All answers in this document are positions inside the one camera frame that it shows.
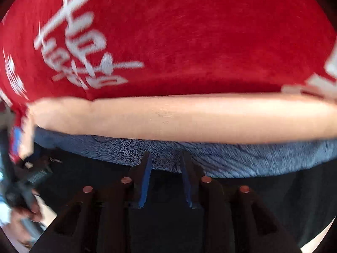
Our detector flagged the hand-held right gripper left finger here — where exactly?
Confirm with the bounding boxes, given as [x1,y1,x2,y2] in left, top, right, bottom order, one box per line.
[29,151,153,253]

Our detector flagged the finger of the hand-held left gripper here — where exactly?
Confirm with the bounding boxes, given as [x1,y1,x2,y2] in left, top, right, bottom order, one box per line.
[20,153,62,187]

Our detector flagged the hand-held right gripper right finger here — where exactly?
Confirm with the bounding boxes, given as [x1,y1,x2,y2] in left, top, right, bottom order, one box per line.
[180,151,302,253]

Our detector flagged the black pants with blue waistband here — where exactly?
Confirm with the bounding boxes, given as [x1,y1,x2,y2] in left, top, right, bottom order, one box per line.
[26,128,337,253]

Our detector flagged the person's left hand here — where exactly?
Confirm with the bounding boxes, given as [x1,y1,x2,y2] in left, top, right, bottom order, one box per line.
[9,202,45,247]

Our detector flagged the red printed blanket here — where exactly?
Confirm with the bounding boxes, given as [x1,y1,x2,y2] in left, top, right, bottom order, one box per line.
[0,0,337,127]

